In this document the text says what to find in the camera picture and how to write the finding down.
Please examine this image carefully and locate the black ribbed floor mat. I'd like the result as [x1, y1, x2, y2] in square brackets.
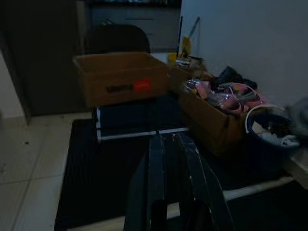
[54, 119, 289, 231]

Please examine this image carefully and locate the dark blue storage crate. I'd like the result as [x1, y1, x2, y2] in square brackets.
[92, 92, 191, 142]

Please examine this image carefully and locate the cardboard box of shoes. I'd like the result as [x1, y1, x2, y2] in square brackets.
[168, 64, 251, 157]

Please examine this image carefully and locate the black bag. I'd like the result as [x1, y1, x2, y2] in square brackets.
[218, 66, 258, 89]

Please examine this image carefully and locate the dark round-backed chair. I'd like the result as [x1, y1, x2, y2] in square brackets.
[86, 24, 151, 55]

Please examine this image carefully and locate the open brown cardboard box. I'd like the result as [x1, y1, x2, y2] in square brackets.
[73, 51, 170, 108]

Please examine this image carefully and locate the pink sandal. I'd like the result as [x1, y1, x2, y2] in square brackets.
[216, 83, 264, 114]

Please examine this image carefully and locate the blue plastic bucket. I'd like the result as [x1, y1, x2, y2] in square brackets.
[245, 105, 301, 173]

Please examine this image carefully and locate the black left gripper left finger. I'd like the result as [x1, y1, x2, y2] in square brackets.
[125, 137, 168, 231]

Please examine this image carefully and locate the dark drawer unit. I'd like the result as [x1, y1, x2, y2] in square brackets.
[90, 0, 182, 52]

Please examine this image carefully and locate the dark wooden cabinet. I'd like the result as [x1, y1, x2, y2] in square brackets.
[0, 0, 91, 126]

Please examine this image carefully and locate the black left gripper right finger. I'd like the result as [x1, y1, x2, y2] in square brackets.
[177, 133, 236, 231]

